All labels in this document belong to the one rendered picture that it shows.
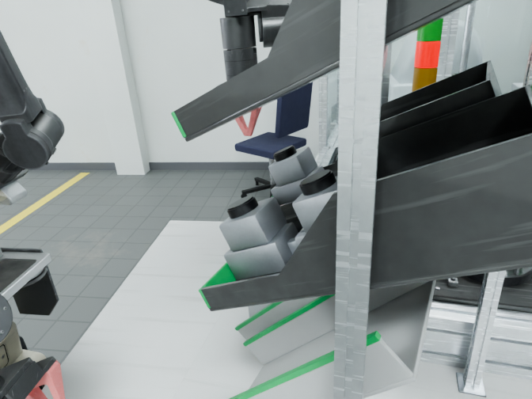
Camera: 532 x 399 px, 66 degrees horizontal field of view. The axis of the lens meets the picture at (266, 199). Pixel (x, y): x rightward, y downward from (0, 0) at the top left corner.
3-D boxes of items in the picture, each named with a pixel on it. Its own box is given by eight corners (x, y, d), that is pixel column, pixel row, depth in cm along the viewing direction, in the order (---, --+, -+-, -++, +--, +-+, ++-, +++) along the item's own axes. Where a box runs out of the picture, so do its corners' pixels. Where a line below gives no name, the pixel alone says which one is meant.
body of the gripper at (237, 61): (269, 85, 76) (266, 43, 73) (252, 97, 67) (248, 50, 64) (237, 86, 78) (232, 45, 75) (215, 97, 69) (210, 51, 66)
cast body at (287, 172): (279, 210, 54) (256, 162, 53) (292, 197, 57) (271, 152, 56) (334, 193, 49) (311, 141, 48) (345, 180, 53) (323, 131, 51)
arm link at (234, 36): (219, 11, 69) (218, 11, 64) (260, 7, 69) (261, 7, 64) (224, 54, 72) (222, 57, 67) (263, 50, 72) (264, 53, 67)
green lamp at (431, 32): (416, 42, 80) (419, 14, 78) (416, 39, 85) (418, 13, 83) (444, 40, 79) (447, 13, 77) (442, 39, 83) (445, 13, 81)
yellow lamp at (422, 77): (412, 93, 84) (414, 69, 82) (411, 89, 89) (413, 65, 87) (438, 93, 83) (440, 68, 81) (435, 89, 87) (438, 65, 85)
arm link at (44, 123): (1, 134, 81) (-11, 148, 77) (28, 101, 77) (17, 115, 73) (44, 161, 85) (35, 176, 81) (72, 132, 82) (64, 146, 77)
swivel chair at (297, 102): (315, 184, 364) (314, 71, 323) (298, 211, 318) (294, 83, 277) (256, 179, 383) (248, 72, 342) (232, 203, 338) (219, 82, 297)
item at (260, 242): (235, 281, 40) (203, 219, 39) (256, 258, 44) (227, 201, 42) (307, 267, 35) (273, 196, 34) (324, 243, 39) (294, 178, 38)
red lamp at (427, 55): (414, 68, 82) (416, 42, 80) (413, 65, 87) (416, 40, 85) (441, 67, 81) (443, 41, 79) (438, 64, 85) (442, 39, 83)
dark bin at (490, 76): (259, 232, 50) (232, 178, 49) (299, 191, 60) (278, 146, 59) (518, 162, 34) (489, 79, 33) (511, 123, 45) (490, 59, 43)
